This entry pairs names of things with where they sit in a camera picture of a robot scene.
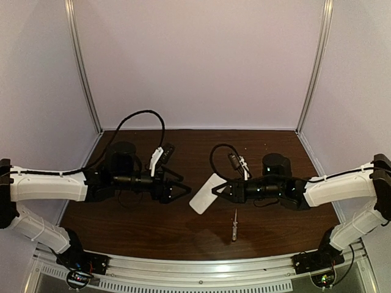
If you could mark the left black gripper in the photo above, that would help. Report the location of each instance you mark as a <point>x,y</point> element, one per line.
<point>162,188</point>

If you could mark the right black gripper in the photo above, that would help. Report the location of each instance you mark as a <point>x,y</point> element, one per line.
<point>239,191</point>

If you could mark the white remote control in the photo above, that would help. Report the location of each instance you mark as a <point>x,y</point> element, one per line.
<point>204,197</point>

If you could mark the clear handle screwdriver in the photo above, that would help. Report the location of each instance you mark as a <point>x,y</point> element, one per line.
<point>234,227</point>

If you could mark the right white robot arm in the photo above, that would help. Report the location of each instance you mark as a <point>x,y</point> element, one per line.
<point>370,180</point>

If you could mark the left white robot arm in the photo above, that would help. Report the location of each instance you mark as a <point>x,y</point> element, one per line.
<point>121,170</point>

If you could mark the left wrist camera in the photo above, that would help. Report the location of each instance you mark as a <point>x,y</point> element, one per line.
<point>160,156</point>

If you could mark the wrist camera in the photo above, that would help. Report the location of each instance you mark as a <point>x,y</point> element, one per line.
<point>160,156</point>
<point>240,165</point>

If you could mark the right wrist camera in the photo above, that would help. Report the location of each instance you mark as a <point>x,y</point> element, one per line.
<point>240,165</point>

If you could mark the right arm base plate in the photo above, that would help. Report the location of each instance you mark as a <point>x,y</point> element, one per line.
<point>315,260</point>

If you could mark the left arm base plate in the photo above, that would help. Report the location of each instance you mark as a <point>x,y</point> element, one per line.
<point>84,261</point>

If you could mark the front aluminium rail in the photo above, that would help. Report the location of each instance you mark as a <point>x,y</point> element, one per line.
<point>269,274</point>

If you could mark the left aluminium frame post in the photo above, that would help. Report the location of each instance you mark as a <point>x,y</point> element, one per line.
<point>81,68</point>

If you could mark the aluminium frame post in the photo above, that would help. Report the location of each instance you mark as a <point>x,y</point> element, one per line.
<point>81,68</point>
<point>325,27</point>

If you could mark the right aluminium frame post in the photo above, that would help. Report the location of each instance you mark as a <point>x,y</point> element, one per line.
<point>325,27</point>

